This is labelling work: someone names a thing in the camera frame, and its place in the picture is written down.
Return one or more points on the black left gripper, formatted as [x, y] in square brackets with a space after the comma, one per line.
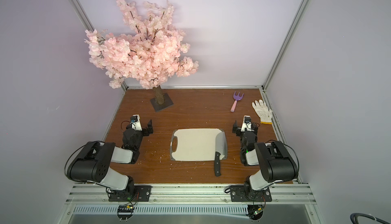
[149, 128]

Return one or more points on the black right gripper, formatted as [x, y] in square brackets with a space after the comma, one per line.
[240, 131]

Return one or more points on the black-handled kitchen knife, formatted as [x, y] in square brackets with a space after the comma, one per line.
[218, 153]

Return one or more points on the white grey-rimmed cutting board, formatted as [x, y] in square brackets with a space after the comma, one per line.
[198, 144]

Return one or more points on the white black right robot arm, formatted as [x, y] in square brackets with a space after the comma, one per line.
[275, 163]

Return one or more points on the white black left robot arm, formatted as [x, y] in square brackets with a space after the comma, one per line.
[93, 160]

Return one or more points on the white work glove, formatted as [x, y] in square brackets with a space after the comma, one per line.
[264, 113]

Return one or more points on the purple pink garden fork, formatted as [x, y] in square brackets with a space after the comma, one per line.
[237, 96]

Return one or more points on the pink artificial blossom tree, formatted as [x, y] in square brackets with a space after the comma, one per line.
[153, 54]

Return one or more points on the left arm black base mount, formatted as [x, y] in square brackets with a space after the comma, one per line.
[132, 193]

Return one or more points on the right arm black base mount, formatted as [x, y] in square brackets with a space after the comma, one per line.
[242, 193]

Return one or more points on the aluminium front rail frame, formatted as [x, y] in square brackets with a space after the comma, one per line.
[185, 199]

